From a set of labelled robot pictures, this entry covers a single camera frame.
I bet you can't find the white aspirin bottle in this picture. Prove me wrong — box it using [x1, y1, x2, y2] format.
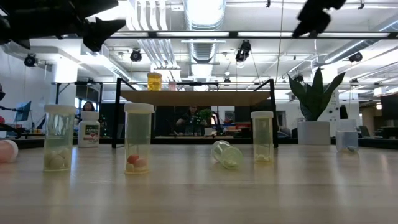
[77, 111, 101, 148]

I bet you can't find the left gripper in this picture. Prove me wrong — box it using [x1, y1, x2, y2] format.
[12, 0, 127, 53]

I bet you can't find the yellow-green pill bottle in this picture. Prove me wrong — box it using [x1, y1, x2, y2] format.
[211, 140, 244, 170]

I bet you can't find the small potted plant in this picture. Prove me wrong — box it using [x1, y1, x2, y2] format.
[199, 108, 214, 136]

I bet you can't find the dark background monitor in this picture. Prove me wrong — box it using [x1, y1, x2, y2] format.
[380, 93, 398, 121]

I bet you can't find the black overhead light bar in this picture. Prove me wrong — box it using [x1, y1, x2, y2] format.
[105, 30, 398, 40]

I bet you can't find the wooden shelf with black legs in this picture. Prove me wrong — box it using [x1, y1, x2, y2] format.
[111, 77, 279, 149]

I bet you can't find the translucent pill bottle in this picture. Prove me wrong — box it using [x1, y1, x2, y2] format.
[123, 103, 155, 175]
[43, 104, 77, 172]

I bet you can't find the black overhead camera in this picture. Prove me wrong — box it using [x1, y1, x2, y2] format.
[234, 39, 252, 63]

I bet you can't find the silver ventilation duct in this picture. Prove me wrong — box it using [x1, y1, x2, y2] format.
[183, 0, 227, 63]

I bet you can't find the small clear pill bottle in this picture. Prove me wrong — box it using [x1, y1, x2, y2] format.
[335, 119, 359, 153]

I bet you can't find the computer monitor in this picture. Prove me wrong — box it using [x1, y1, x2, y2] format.
[14, 100, 32, 123]

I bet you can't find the black ceiling spotlight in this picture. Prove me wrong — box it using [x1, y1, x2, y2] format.
[348, 51, 363, 63]
[24, 53, 38, 68]
[129, 49, 143, 63]

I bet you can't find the slim yellow pill bottle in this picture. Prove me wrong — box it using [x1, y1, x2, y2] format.
[251, 111, 274, 164]

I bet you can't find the green snake plant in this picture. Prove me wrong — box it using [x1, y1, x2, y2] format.
[287, 67, 346, 122]

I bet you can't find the black background table frame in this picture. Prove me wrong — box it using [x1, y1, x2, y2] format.
[55, 80, 103, 131]

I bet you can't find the person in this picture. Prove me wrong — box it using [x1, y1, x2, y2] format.
[175, 105, 208, 135]
[79, 101, 105, 128]

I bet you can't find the orange pill bottle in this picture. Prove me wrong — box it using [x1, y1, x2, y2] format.
[147, 72, 163, 91]

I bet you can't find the white plant pot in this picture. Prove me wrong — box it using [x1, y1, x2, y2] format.
[297, 121, 331, 146]

